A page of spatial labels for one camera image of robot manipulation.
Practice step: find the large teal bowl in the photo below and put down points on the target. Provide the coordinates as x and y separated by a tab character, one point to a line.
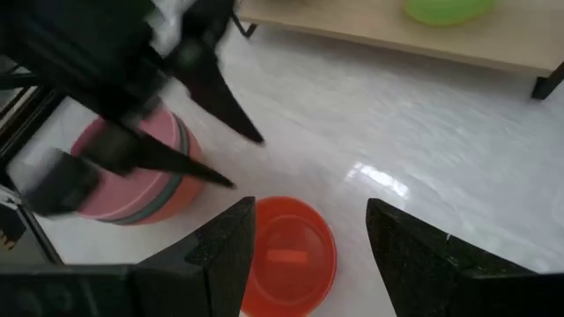
174	185

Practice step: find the large pink bowl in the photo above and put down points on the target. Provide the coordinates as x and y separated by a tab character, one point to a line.
128	193

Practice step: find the wooden shelf with black frame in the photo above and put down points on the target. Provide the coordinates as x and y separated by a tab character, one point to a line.
361	24

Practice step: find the small green bowl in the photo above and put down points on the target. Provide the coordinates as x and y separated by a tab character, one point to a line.
445	11

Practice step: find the small orange bowl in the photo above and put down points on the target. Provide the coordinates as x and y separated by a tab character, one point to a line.
291	255

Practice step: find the black aluminium table frame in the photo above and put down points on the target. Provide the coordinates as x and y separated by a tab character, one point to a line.
17	119

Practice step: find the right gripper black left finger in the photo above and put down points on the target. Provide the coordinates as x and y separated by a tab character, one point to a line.
211	264

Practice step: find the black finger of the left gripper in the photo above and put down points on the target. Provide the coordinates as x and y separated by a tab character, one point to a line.
150	154
211	97

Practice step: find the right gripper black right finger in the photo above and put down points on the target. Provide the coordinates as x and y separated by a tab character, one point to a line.
432	273

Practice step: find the large coral orange bowl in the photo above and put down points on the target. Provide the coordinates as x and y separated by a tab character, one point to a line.
189	193

